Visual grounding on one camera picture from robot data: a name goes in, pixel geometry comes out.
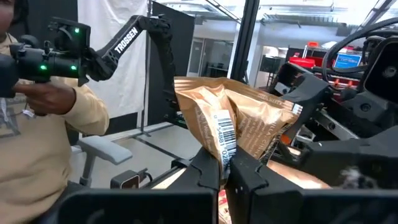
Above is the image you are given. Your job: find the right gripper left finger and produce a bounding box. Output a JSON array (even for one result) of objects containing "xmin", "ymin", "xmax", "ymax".
[{"xmin": 169, "ymin": 147, "xmax": 221, "ymax": 191}]

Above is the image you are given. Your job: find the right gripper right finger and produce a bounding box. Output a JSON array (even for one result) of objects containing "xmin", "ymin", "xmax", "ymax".
[{"xmin": 225, "ymin": 146, "xmax": 299, "ymax": 224}]

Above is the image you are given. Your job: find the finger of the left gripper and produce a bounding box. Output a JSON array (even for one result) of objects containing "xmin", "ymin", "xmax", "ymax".
[
  {"xmin": 298, "ymin": 124, "xmax": 398, "ymax": 189},
  {"xmin": 280, "ymin": 81, "xmax": 331, "ymax": 144}
]

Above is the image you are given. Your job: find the grey chair armrest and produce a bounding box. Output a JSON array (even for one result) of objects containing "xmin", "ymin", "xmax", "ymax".
[{"xmin": 75, "ymin": 134, "xmax": 134, "ymax": 188}]

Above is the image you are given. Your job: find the white curtain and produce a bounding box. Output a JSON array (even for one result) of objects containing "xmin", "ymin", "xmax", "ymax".
[{"xmin": 77, "ymin": 0, "xmax": 149, "ymax": 119}]

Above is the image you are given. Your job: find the black partition panel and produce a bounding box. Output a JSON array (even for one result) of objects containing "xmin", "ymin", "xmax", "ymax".
[{"xmin": 147, "ymin": 1, "xmax": 196, "ymax": 126}]

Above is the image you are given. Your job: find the person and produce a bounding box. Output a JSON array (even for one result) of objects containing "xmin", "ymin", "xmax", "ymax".
[{"xmin": 0, "ymin": 0, "xmax": 110, "ymax": 224}]

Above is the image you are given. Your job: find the person's hand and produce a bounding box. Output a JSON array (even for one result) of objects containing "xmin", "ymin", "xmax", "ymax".
[{"xmin": 12, "ymin": 81, "xmax": 78, "ymax": 118}]

